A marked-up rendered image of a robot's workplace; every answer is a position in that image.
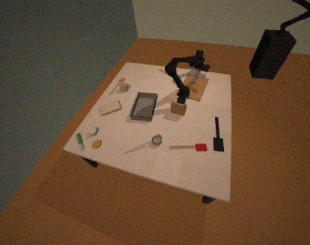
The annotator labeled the yellow flat disc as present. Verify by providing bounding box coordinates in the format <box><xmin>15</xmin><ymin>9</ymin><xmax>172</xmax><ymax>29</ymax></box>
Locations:
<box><xmin>92</xmin><ymin>139</ymin><xmax>101</xmax><ymax>148</ymax></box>

